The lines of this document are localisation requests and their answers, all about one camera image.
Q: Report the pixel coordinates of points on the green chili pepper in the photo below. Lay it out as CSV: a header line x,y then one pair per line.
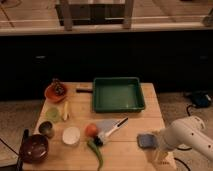
x,y
97,152

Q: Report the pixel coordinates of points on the orange bowl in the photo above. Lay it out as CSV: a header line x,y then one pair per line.
x,y
51,96

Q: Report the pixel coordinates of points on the brown pine cone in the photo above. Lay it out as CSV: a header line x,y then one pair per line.
x,y
57,87

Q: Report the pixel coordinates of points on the green plastic tray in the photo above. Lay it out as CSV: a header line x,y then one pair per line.
x,y
117,95

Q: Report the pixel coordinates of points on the red tomato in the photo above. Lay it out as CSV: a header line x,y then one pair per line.
x,y
91,130

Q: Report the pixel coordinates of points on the black marker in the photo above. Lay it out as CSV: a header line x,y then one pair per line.
x,y
84,91

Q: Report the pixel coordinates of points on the metal cup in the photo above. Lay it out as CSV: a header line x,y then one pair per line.
x,y
46,129

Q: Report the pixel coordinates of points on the wooden stool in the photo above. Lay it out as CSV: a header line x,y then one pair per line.
x,y
72,14

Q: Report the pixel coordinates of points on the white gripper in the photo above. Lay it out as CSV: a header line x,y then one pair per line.
x,y
161,153

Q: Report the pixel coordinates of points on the dark red bowl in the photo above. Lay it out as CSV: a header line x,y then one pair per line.
x,y
34,149

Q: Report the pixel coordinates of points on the grey cloth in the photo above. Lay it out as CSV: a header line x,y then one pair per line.
x,y
105,125

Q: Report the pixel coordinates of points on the white black handled knife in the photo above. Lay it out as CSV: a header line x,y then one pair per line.
x,y
102,136

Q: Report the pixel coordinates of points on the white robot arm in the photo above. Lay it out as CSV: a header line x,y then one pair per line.
x,y
187,131

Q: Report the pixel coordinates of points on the blue sponge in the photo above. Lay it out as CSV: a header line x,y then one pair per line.
x,y
145,141

